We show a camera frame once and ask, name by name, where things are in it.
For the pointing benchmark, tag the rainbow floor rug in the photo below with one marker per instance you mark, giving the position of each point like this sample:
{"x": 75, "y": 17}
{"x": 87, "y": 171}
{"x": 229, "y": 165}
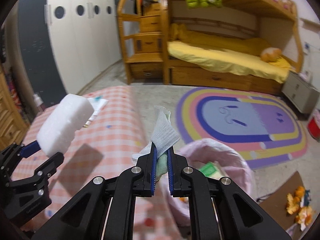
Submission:
{"x": 261, "y": 127}

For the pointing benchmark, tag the wooden bunk bed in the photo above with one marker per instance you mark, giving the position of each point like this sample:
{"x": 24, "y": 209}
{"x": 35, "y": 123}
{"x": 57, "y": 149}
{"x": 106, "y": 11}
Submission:
{"x": 274, "y": 20}

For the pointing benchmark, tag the brown cardboard sheet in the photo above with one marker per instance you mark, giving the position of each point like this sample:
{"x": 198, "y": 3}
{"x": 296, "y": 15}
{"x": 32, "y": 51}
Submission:
{"x": 275, "y": 204}

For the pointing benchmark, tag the grey and white wardrobe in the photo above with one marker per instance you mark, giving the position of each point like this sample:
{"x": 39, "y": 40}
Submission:
{"x": 58, "y": 47}

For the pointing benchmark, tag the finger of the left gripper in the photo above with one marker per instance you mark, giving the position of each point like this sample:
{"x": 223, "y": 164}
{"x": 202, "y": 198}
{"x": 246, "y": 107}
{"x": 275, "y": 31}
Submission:
{"x": 40, "y": 172}
{"x": 13, "y": 154}

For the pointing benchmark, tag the white foam block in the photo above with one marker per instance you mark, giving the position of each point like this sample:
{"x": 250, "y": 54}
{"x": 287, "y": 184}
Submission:
{"x": 58, "y": 131}

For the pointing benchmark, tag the grey bedside cabinet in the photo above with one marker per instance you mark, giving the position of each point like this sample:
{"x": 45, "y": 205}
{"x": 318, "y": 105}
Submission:
{"x": 303, "y": 95}

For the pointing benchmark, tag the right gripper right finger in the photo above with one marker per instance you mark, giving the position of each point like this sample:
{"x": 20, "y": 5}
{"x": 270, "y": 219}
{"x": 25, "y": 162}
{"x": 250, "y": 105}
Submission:
{"x": 219, "y": 209}

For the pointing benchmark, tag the pink trash bag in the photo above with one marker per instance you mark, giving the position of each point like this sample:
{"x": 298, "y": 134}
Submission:
{"x": 215, "y": 160}

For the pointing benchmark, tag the red trash bin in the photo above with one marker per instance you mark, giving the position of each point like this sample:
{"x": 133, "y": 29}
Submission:
{"x": 314, "y": 125}

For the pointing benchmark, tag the yellow bed sheet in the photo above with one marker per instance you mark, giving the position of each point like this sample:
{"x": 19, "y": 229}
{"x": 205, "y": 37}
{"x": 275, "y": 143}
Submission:
{"x": 225, "y": 55}

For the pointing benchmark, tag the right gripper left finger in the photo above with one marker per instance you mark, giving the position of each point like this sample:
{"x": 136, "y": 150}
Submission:
{"x": 104, "y": 208}

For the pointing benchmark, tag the wooden stair drawer unit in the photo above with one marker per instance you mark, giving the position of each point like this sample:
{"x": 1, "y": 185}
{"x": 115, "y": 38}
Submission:
{"x": 140, "y": 32}

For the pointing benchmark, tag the white tissue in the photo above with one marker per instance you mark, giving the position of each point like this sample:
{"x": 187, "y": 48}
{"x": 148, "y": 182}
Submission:
{"x": 163, "y": 137}

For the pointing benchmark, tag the orange peels on cardboard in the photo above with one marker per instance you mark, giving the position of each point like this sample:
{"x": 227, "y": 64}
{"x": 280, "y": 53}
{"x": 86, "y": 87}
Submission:
{"x": 298, "y": 204}

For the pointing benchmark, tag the wooden cabinet with drawers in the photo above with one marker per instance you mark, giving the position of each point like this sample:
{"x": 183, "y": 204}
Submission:
{"x": 12, "y": 126}

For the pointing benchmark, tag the orange plush toy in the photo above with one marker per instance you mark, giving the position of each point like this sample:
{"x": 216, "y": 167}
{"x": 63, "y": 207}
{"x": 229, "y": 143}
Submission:
{"x": 270, "y": 54}

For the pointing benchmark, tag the green white paper box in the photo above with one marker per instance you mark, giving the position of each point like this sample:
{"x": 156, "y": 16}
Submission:
{"x": 210, "y": 170}

